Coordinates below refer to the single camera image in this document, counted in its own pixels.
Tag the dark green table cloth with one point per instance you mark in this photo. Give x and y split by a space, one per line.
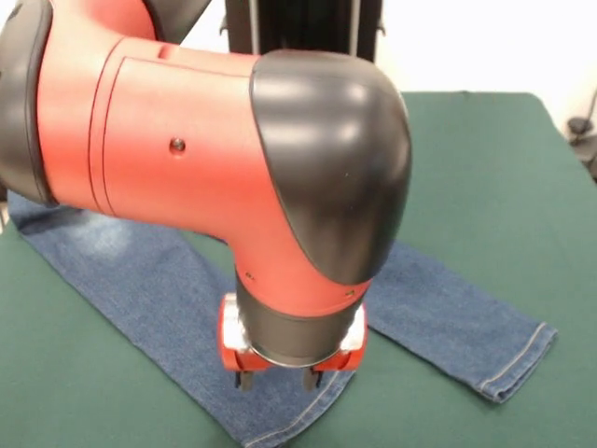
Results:
490 186

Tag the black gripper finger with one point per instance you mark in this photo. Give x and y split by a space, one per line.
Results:
245 380
311 378

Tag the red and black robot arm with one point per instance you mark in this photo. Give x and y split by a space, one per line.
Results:
186 140

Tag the dark grey stand foot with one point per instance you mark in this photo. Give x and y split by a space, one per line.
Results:
578 126

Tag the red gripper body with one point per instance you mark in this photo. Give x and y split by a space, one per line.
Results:
231 350

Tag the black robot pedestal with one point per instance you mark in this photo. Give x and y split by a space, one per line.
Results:
289 23

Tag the blue denim jeans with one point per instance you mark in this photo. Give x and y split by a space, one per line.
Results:
140 303

